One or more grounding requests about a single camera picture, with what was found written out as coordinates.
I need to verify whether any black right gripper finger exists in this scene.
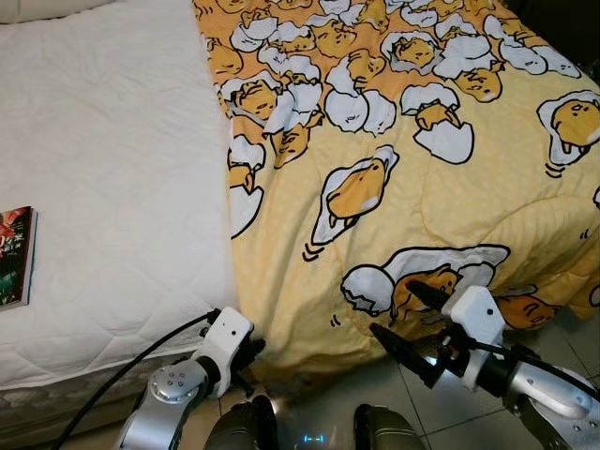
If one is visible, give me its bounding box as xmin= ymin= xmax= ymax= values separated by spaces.
xmin=370 ymin=323 xmax=442 ymax=388
xmin=405 ymin=279 xmax=453 ymax=313

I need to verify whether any orange cartoon egg blanket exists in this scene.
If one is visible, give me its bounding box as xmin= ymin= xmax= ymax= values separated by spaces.
xmin=192 ymin=0 xmax=600 ymax=383

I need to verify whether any dark cover paperback book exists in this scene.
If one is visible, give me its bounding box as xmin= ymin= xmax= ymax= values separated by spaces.
xmin=0 ymin=206 xmax=39 ymax=311

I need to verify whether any dark robot right leg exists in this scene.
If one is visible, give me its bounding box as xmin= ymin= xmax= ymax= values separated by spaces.
xmin=353 ymin=404 xmax=428 ymax=450

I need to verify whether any white quilted mattress pad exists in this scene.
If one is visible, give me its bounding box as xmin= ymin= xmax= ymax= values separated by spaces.
xmin=0 ymin=0 xmax=242 ymax=391

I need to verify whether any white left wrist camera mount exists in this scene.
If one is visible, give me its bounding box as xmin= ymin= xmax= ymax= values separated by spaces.
xmin=200 ymin=307 xmax=255 ymax=372

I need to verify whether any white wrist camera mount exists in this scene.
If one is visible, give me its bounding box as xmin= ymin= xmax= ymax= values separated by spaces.
xmin=200 ymin=307 xmax=255 ymax=372
xmin=441 ymin=286 xmax=508 ymax=391

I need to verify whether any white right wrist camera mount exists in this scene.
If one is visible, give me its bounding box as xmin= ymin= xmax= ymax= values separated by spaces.
xmin=441 ymin=286 xmax=508 ymax=391

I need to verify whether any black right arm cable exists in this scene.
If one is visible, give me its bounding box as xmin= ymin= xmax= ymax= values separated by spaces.
xmin=457 ymin=336 xmax=600 ymax=402

